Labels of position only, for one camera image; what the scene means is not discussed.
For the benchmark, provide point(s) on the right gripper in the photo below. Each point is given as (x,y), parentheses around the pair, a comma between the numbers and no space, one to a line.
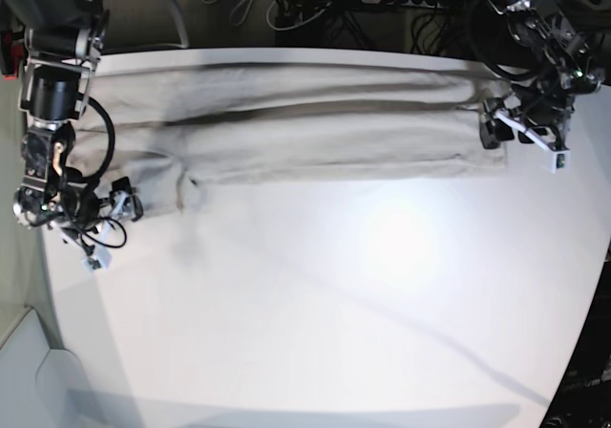
(90,208)

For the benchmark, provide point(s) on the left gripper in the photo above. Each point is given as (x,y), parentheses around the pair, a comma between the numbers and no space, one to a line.
(548,113)

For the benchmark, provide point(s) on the beige t-shirt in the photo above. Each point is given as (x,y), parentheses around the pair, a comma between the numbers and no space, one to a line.
(179,133)

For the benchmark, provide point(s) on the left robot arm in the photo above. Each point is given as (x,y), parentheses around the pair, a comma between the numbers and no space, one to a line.
(566,67)

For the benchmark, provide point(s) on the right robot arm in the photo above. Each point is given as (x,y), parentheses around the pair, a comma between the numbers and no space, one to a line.
(62,41)

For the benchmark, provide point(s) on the red black clamp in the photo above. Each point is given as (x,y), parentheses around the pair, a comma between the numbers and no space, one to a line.
(12,53)

